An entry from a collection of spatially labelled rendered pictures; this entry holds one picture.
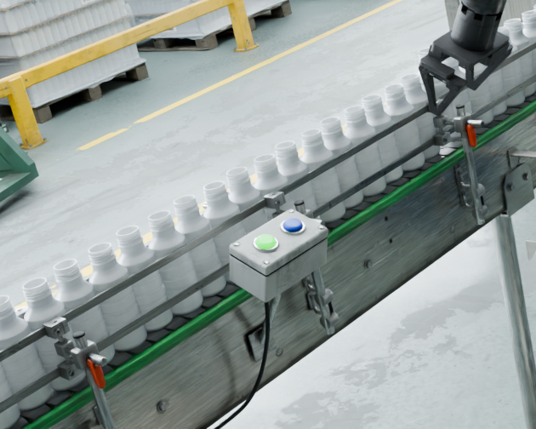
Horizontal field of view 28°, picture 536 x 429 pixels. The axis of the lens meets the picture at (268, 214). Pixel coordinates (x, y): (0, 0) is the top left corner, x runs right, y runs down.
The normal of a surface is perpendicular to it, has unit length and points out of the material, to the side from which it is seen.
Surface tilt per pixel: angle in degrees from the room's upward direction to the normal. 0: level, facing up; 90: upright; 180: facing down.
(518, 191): 90
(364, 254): 90
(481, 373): 0
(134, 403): 90
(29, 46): 89
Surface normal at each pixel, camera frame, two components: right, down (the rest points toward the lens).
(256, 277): -0.69, 0.41
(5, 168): -0.41, 0.42
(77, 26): 0.68, 0.10
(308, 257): 0.72, 0.41
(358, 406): -0.23, -0.91
